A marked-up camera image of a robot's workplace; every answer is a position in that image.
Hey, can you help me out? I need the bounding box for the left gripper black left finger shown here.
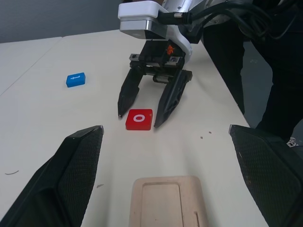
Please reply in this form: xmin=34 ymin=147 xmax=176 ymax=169
xmin=0 ymin=125 xmax=105 ymax=227

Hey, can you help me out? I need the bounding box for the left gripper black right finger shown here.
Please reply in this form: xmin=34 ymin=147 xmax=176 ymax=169
xmin=228 ymin=124 xmax=303 ymax=227

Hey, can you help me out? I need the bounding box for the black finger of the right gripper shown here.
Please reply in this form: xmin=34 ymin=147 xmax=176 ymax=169
xmin=153 ymin=69 xmax=193 ymax=129
xmin=117 ymin=68 xmax=144 ymax=118

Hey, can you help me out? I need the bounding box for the red letter tile o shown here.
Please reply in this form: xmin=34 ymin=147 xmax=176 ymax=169
xmin=125 ymin=108 xmax=153 ymax=131

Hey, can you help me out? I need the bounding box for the blue letter tile t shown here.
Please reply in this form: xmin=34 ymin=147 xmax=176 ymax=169
xmin=65 ymin=71 xmax=87 ymax=89

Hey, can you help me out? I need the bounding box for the wooden letter tray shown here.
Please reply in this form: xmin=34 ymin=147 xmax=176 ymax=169
xmin=128 ymin=175 xmax=209 ymax=227

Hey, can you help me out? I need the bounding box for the white printed scrap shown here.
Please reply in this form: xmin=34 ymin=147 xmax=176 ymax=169
xmin=286 ymin=137 xmax=303 ymax=149

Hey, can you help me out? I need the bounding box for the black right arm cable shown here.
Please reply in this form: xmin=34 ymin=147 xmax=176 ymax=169
xmin=158 ymin=0 xmax=299 ymax=46

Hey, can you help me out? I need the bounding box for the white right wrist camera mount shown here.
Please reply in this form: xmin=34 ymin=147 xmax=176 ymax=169
xmin=117 ymin=0 xmax=194 ymax=68

